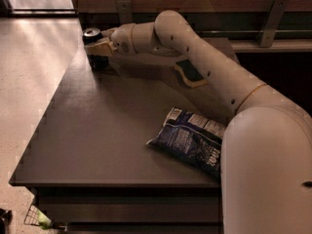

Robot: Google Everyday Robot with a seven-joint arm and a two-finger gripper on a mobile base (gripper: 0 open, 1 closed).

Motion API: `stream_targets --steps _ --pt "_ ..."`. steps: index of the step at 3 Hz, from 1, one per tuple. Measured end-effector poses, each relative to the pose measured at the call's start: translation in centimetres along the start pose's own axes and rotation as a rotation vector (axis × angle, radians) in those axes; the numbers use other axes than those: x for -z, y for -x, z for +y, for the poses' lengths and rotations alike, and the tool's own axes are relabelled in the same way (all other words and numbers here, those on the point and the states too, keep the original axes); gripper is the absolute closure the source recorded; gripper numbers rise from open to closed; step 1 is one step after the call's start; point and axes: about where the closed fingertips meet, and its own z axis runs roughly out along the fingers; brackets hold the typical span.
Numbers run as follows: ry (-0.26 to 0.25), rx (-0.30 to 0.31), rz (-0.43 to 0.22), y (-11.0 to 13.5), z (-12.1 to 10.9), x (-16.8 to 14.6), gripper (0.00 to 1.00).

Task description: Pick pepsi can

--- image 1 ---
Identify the dark blue pepsi can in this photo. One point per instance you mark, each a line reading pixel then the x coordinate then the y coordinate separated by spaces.
pixel 92 38

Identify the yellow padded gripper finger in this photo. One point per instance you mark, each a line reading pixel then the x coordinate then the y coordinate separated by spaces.
pixel 100 48
pixel 108 33

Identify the metal wall rail with brackets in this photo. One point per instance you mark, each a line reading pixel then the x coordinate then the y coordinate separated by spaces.
pixel 274 30

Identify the dark cabinet drawer front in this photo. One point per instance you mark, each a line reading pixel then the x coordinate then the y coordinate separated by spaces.
pixel 131 210

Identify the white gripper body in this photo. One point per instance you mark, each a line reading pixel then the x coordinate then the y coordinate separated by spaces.
pixel 122 39

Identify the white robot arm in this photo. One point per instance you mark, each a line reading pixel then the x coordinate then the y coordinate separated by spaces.
pixel 266 153

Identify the wire basket with green item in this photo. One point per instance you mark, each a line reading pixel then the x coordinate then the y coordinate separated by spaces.
pixel 34 217

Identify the dark blue chip bag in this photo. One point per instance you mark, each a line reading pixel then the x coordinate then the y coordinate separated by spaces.
pixel 193 139

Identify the yellow sponge with dark top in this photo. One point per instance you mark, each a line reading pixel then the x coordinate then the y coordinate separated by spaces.
pixel 189 74

